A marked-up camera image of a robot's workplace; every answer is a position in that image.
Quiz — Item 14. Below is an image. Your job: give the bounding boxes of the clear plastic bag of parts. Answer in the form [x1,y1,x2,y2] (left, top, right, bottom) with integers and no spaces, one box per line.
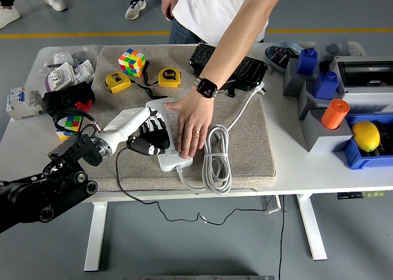
[38,45,102,75]

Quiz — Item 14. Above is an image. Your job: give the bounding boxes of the grey block holder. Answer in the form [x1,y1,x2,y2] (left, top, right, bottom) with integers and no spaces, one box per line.
[301,107,354,154]
[282,57,320,97]
[297,80,334,122]

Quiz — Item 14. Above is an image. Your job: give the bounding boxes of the blue plastic bin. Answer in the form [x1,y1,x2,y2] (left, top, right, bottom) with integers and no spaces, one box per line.
[333,113,393,171]

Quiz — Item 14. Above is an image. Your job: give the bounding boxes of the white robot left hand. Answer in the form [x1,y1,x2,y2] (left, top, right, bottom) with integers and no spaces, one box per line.
[99,106,168,157]

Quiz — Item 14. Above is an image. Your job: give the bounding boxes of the grey-brown mat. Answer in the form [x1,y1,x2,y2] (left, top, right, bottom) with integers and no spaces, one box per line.
[69,44,277,192]

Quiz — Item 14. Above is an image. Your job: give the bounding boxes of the white power strip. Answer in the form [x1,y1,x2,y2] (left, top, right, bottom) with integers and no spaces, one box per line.
[145,97,194,172]

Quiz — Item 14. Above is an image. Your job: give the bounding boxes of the yellow lemon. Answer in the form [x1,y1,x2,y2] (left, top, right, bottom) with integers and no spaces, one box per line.
[351,121,381,153]

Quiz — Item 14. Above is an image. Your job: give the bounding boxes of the black glossy pouch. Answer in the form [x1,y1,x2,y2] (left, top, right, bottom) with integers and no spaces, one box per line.
[189,43,268,97]

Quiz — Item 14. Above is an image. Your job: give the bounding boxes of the black table control panel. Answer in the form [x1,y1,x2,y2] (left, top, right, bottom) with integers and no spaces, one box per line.
[337,190,386,200]

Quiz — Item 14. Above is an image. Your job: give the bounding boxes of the blue bottle-shaped block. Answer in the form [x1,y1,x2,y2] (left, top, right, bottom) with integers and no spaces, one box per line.
[295,47,319,76]
[313,70,339,100]

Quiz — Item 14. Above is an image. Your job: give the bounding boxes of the silver metal box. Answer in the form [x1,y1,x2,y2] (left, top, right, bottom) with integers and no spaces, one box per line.
[262,195,282,215]

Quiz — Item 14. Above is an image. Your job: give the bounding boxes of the large colourful puzzle cube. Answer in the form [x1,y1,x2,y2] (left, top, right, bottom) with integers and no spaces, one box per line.
[117,48,146,78]

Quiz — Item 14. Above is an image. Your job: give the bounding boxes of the small colourful puzzle cube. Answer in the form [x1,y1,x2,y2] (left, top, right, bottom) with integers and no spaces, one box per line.
[56,115,84,141]

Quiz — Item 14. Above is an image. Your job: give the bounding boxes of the black wrist strap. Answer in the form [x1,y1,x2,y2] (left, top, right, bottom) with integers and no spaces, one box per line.
[142,60,160,87]
[131,80,168,99]

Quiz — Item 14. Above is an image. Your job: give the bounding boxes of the black plug adapter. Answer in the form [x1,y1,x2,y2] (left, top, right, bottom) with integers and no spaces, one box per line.
[138,128,171,150]

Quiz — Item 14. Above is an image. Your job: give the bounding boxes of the black smartwatch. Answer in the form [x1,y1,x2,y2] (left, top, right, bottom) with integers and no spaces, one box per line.
[193,76,219,100]

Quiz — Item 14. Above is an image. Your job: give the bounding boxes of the white table leg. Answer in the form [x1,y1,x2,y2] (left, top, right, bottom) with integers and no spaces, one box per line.
[84,201,108,272]
[296,193,328,262]

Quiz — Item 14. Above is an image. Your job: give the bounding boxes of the white circuit breaker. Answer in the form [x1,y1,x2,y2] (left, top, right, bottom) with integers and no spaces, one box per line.
[6,87,45,121]

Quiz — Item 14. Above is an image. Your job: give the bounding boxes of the thin black cord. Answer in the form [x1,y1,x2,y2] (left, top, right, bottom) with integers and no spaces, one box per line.
[115,147,274,226]

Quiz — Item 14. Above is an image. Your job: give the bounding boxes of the white power strip cable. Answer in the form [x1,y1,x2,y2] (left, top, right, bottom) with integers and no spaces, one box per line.
[176,80,267,196]

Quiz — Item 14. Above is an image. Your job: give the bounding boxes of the white wall socket panel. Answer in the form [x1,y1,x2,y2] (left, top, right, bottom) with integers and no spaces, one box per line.
[72,60,95,84]
[45,61,76,89]

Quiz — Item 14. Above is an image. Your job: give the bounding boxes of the yellow tape measure pictured label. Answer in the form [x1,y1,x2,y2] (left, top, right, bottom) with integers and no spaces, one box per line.
[104,72,132,94]

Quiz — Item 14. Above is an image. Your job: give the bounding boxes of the beige fabric item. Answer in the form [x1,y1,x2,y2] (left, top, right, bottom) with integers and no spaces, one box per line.
[347,40,367,57]

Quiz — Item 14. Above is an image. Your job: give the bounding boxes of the grey electrical distribution box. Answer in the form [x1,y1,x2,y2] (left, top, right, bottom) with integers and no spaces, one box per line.
[330,55,393,115]

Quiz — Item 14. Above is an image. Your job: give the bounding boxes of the black hanging cable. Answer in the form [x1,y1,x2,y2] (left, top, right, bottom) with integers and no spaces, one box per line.
[278,195,286,280]

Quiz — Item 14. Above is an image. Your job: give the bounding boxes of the dark small parts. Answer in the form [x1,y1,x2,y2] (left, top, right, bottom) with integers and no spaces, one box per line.
[270,45,303,69]

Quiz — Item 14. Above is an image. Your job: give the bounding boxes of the black ribbed item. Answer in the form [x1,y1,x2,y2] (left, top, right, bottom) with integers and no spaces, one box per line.
[376,122,393,157]

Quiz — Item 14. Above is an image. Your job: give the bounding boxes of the black cloth with red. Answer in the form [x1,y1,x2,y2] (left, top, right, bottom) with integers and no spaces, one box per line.
[42,82,96,119]

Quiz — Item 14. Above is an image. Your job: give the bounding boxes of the blue-grey bowl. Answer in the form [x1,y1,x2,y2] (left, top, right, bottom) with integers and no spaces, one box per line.
[264,40,305,74]

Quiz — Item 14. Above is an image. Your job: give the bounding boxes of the person's left hand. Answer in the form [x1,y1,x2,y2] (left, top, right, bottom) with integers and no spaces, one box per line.
[164,89,215,160]

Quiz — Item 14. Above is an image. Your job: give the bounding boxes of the yellow tape measure marked five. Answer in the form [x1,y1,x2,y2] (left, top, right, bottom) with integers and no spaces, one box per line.
[157,67,182,88]

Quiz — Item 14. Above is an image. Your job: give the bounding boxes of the orange cylinder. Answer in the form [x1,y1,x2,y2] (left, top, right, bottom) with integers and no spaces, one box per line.
[321,98,351,130]

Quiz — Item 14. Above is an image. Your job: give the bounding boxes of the person's right hand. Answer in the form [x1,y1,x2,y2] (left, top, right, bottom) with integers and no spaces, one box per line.
[161,0,182,22]

